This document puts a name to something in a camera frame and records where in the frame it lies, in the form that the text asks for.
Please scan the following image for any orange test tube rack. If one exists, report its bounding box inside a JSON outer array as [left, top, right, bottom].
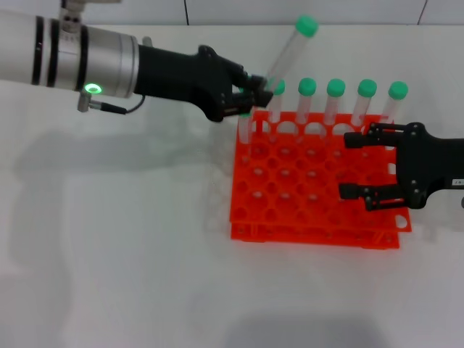
[[229, 108, 413, 251]]

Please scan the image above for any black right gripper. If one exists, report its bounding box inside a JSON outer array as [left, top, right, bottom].
[[339, 122, 464, 212]]

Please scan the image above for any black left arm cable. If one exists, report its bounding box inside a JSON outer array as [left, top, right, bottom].
[[75, 89, 146, 115]]

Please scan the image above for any clear green-capped test tube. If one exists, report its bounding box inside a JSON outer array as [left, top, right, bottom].
[[237, 112, 254, 164], [296, 77, 318, 144], [349, 78, 378, 142], [378, 80, 410, 126], [323, 78, 347, 142], [268, 79, 286, 142], [262, 14, 320, 94]]

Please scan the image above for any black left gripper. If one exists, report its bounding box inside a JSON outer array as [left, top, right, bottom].
[[136, 43, 275, 123]]

